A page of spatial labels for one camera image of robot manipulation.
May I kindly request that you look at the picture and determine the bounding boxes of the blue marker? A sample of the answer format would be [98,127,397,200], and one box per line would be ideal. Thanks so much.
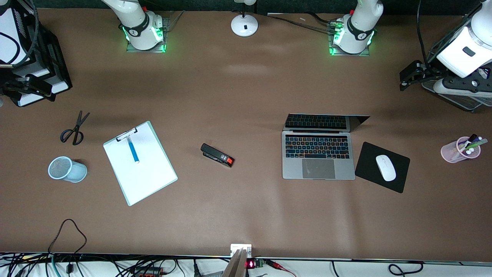
[128,138,140,164]

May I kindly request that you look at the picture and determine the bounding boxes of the silver laptop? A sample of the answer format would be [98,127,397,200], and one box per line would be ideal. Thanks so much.
[282,113,370,180]

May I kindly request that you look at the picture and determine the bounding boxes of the black document tray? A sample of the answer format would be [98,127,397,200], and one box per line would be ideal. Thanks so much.
[0,6,73,107]

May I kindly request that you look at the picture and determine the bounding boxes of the silver mesh tray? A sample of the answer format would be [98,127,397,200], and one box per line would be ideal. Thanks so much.
[421,15,492,113]

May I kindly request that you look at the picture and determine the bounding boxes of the black scissors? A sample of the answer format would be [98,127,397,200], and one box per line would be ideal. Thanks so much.
[60,111,91,146]

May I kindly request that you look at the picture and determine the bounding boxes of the pink mesh pen cup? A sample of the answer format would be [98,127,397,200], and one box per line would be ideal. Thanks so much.
[440,137,482,164]

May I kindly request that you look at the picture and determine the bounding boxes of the blue mesh pen cup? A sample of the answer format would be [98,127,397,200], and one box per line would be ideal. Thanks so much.
[48,156,88,183]

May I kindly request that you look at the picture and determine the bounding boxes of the green highlighter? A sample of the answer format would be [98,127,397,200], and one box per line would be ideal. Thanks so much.
[459,138,489,153]

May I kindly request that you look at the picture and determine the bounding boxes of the white computer mouse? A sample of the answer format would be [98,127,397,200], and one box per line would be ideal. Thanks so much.
[375,155,397,182]

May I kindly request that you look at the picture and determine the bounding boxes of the teal clipboard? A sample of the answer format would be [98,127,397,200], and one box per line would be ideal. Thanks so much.
[103,121,178,207]

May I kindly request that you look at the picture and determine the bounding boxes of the black mouse pad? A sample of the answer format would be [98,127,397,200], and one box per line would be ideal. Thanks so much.
[354,142,411,194]

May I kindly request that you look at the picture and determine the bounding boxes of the white round stand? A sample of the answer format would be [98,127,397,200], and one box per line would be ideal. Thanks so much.
[231,0,259,38]

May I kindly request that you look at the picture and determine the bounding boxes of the black red stapler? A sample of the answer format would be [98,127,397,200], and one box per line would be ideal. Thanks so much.
[200,143,235,168]

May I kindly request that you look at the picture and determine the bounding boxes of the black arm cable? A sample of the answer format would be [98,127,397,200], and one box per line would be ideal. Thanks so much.
[0,0,40,68]
[417,0,432,66]

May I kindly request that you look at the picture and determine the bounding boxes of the clear arm base plate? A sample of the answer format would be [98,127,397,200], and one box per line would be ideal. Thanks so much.
[126,11,185,53]
[328,17,372,57]

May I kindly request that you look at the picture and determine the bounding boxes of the black looped cable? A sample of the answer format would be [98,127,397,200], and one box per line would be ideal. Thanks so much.
[48,219,87,255]

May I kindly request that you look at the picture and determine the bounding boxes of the red wire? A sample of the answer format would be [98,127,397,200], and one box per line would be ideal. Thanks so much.
[264,259,297,277]

